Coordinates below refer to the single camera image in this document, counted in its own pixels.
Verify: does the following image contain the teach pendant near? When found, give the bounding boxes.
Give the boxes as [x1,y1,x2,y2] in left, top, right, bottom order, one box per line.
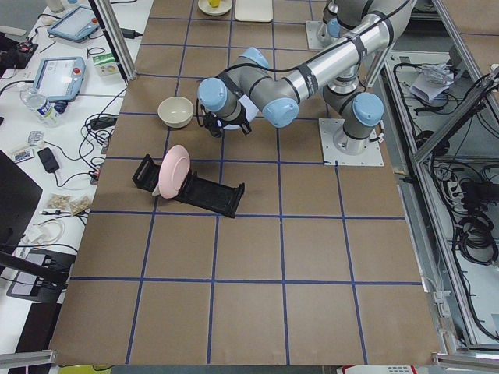
[34,57,86,102]

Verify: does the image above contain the teach pendant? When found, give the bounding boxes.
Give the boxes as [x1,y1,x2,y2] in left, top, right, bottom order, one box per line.
[34,57,86,102]
[48,5,99,42]

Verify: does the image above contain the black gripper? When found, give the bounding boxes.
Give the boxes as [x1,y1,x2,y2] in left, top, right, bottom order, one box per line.
[200,104,252,135]

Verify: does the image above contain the cream bowl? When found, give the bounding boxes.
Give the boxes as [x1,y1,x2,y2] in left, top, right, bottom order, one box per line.
[157,97,194,129]

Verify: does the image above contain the black dish rack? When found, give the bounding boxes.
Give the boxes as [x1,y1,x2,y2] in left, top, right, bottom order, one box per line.
[132,155,245,218]

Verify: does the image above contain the pink plate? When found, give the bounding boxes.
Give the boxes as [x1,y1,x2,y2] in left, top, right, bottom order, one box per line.
[158,145,190,199]

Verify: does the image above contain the yellow lemon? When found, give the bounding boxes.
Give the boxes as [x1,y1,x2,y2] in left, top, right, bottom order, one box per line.
[208,1,221,9]

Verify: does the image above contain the plastic water bottle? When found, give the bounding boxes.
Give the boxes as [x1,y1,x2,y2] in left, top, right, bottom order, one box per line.
[19,86,60,128]

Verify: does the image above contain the crumpled paper sheets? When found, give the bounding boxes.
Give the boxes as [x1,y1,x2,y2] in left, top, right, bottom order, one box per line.
[409,63,455,103]

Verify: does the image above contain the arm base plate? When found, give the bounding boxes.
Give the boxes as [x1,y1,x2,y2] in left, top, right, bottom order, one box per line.
[305,20,332,51]
[319,118,384,167]

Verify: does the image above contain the aluminium frame post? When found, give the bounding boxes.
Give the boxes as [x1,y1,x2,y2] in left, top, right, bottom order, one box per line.
[88,0,136,82]

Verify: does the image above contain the black monitor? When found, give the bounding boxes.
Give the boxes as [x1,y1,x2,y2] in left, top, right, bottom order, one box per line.
[0,152,42,254]

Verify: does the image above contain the green white carton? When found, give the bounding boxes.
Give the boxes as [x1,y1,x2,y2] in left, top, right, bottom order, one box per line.
[92,53,119,77]

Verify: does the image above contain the brown paper table mat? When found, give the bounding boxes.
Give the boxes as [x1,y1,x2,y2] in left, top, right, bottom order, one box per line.
[51,1,440,365]

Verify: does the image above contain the white rectangular tray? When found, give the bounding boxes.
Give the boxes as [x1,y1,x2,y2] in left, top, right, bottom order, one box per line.
[235,0,274,23]

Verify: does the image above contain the teach pendant far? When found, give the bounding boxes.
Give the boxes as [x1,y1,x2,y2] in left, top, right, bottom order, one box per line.
[48,5,99,42]

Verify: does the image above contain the cream plate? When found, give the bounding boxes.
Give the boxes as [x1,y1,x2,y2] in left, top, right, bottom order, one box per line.
[198,0,232,16]

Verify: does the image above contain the blue plate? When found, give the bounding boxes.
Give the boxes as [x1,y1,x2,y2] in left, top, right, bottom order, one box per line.
[217,95,259,135]

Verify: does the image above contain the black power adapter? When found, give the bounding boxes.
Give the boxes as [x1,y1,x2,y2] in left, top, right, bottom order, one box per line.
[121,28,143,39]

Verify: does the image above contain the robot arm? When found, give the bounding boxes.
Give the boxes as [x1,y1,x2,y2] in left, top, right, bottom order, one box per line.
[196,1,414,138]

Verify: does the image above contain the black smartphone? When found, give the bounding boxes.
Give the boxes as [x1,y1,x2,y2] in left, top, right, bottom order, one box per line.
[37,147,60,173]

